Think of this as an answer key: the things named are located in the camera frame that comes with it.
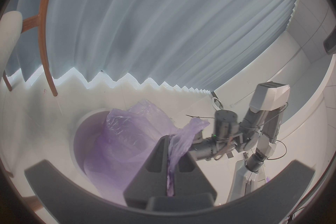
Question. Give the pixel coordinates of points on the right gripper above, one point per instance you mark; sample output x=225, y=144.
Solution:
x=204, y=149

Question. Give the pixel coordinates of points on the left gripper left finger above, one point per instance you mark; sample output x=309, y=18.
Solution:
x=149, y=173

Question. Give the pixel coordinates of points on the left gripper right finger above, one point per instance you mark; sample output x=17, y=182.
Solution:
x=194, y=181

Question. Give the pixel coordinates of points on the blue-grey curtain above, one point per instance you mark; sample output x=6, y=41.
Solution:
x=170, y=20

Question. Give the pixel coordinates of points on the purple plastic bag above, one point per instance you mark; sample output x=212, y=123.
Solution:
x=126, y=144

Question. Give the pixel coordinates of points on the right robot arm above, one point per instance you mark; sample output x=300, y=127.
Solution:
x=270, y=97

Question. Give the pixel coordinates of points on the white oval basin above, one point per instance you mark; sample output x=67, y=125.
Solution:
x=213, y=102

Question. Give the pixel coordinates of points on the white cushioned wooden chair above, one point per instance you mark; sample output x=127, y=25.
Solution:
x=10, y=34

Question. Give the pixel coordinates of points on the white trash bin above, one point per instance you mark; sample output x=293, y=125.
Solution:
x=78, y=139

